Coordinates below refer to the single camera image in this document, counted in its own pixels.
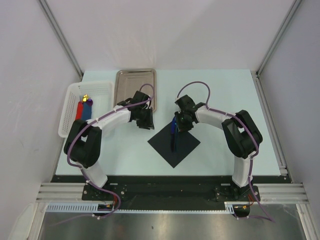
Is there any purple blue metal knife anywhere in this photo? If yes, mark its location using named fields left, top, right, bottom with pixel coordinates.
left=170, top=117, right=175, bottom=152

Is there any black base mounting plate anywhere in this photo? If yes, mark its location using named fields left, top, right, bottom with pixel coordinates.
left=50, top=174, right=293, bottom=218

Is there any gold metal fork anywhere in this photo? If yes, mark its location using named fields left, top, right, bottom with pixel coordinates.
left=82, top=94, right=90, bottom=102

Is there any black paper napkin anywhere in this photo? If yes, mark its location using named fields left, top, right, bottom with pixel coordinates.
left=147, top=122, right=201, bottom=168

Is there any red rolled napkin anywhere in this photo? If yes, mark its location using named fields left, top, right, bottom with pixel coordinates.
left=75, top=101, right=84, bottom=120

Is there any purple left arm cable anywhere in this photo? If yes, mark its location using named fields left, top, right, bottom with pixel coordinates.
left=47, top=83, right=155, bottom=227

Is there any white perforated plastic basket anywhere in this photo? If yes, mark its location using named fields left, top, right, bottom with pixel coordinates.
left=58, top=80, right=115, bottom=138

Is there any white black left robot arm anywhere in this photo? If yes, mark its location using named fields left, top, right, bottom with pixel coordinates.
left=63, top=90, right=154, bottom=200

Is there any blue metal fork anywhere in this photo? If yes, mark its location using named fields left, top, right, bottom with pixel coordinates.
left=173, top=118, right=179, bottom=152

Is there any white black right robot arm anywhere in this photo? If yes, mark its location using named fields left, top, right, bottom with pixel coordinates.
left=174, top=95, right=263, bottom=201

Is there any white slotted cable duct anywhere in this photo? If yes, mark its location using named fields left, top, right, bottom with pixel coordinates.
left=46, top=203, right=99, bottom=213

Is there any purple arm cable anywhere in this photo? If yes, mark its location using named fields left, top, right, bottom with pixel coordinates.
left=176, top=80, right=276, bottom=223
left=47, top=83, right=155, bottom=227

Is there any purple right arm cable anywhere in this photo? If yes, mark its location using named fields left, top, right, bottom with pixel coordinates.
left=176, top=80, right=276, bottom=223

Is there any blue rolled napkin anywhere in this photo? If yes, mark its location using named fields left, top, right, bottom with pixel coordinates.
left=81, top=102, right=92, bottom=121

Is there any aluminium frame rail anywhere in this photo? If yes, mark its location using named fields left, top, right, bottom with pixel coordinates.
left=34, top=182, right=87, bottom=203

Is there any stainless steel tray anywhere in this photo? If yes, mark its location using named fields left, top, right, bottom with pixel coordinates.
left=113, top=68, right=157, bottom=113

